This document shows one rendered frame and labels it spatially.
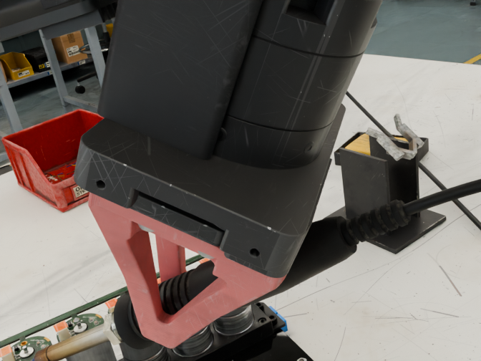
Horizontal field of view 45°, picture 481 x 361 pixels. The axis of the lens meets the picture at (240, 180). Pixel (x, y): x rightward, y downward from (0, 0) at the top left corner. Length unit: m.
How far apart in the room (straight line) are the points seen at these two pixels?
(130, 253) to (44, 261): 0.33
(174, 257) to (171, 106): 0.10
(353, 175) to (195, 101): 0.30
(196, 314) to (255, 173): 0.07
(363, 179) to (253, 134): 0.29
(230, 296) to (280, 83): 0.08
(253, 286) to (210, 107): 0.06
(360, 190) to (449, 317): 0.12
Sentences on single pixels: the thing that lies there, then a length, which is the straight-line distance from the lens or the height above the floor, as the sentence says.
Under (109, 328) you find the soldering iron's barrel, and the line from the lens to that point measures 0.26.
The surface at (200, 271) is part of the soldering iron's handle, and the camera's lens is 0.22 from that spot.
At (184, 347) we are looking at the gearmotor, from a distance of 0.34.
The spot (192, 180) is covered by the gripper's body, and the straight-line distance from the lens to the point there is 0.15.
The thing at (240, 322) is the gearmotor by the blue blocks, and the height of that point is 0.78.
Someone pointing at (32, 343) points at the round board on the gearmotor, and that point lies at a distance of 0.33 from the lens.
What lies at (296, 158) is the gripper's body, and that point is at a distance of 0.17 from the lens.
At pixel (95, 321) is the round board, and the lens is 0.32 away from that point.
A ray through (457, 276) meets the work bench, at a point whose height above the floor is 0.75.
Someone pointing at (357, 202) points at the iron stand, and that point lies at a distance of 0.46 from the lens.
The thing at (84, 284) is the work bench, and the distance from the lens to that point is 0.48.
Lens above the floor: 1.00
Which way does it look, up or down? 25 degrees down
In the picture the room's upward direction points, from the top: 11 degrees counter-clockwise
